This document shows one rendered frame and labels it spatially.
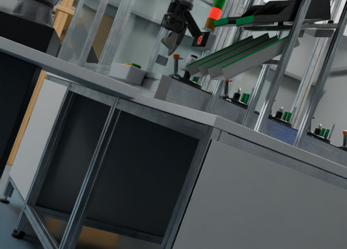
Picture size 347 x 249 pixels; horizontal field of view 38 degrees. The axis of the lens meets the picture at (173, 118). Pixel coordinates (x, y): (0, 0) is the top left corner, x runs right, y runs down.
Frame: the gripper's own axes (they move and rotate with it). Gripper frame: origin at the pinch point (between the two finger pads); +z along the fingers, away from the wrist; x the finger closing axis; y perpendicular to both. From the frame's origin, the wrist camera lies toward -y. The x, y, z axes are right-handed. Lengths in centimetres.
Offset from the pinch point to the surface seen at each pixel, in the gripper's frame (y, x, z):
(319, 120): -554, -523, -77
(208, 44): -21.1, -13.0, -12.3
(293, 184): -15, 75, 31
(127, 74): 14.9, 1.7, 14.3
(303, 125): -30, 53, 12
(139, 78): 9.7, 2.0, 14.0
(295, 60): -499, -579, -168
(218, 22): -2.0, 24.9, -13.0
